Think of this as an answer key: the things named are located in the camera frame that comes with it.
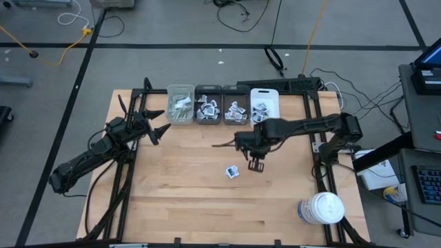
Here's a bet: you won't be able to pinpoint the grey plastic bin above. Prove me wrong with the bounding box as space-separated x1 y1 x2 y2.
222 84 252 126
193 84 223 125

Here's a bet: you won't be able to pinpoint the plain white pad packet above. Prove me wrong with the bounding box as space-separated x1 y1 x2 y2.
174 96 192 109

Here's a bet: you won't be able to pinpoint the beige wheeled dolly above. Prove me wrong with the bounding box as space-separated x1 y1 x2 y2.
88 0 136 10

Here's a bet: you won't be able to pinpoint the black floor cables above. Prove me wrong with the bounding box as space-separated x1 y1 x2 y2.
308 67 406 134

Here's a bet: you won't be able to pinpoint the black keyboard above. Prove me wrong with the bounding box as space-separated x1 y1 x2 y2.
411 164 441 205

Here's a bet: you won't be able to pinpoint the grey side desk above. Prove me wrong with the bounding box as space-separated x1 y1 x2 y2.
396 147 441 238

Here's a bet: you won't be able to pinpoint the dark operator desk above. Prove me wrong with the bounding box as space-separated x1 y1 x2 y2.
398 63 441 154

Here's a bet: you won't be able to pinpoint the black floor cable tangle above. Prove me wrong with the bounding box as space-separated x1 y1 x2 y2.
206 0 269 34

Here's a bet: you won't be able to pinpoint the black chair base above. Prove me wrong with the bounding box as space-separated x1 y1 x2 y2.
0 105 14 134

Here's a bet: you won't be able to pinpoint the white plastic bin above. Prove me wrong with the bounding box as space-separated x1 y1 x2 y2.
166 84 196 125
249 87 281 127

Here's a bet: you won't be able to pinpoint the white floor cable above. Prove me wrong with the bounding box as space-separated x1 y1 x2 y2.
57 0 91 29

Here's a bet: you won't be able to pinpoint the white round plastic canister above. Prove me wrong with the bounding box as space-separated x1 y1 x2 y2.
296 191 346 226

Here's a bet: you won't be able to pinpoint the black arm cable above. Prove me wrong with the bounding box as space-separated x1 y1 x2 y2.
117 94 129 116
212 138 238 149

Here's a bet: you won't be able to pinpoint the grey cart base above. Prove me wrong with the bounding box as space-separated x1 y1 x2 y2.
10 0 73 8

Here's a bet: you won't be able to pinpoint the black floor cable loop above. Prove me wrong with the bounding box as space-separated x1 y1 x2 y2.
90 6 125 39

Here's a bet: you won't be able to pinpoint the yellow hanging cable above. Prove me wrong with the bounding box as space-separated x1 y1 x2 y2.
0 25 35 56
301 0 328 75

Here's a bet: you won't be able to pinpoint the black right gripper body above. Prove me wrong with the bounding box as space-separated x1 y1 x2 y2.
245 118 282 160

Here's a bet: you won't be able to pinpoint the black hanging cable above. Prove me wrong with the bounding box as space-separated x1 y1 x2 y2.
263 0 285 77

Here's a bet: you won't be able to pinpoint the white yellow container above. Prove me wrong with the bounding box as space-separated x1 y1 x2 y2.
383 183 408 204

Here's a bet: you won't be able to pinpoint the black operator monitor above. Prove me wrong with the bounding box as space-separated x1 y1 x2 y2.
411 41 441 96

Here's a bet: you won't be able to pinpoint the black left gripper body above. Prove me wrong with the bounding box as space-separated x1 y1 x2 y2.
123 114 154 143

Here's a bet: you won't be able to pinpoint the yellow extension cable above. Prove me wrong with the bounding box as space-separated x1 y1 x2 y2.
57 27 94 66

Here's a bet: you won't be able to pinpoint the grey table foot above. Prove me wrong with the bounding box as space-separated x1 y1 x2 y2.
0 75 34 89

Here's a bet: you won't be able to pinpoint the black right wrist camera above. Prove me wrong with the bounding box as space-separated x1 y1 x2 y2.
234 132 256 152

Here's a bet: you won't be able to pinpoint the black base cable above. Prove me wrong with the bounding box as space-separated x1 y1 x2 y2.
84 156 120 240

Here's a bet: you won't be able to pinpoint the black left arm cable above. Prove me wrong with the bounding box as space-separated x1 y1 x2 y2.
117 94 129 116

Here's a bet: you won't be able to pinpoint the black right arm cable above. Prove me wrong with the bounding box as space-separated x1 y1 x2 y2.
212 138 238 149

